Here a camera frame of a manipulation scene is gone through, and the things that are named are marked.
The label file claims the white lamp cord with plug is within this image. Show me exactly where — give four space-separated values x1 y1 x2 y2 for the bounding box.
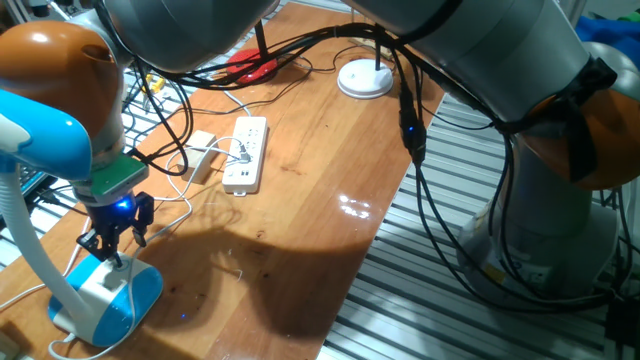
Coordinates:
0 135 251 360

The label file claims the light wooden block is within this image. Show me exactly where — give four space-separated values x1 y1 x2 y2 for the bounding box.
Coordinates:
178 147 220 185
191 129 218 151

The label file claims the white power strip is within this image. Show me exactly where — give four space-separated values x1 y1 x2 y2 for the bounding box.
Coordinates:
222 116 269 197

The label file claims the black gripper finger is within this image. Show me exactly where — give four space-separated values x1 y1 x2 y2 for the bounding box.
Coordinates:
108 233 125 269
75 227 113 263

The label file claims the black white-lamp cord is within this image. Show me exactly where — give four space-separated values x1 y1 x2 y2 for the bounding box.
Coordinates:
312 44 397 74

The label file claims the blue plastic bag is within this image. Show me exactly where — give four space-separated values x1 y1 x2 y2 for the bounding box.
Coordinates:
574 15 640 57

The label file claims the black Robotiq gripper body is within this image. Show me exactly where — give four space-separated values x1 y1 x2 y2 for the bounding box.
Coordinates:
87 191 156 250

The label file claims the grey-white power strip cable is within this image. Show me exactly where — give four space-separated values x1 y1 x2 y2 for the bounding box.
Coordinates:
224 89 254 119

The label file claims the blue white desk lamp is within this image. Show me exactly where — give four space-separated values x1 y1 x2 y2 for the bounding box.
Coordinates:
0 88 165 349

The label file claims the green wrist adapter flange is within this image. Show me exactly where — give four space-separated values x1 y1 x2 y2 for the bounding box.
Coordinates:
73 153 150 202

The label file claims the white round lamp base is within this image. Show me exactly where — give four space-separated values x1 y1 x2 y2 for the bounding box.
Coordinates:
337 44 395 100

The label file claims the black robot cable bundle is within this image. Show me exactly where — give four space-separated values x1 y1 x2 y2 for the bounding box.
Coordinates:
94 19 640 314

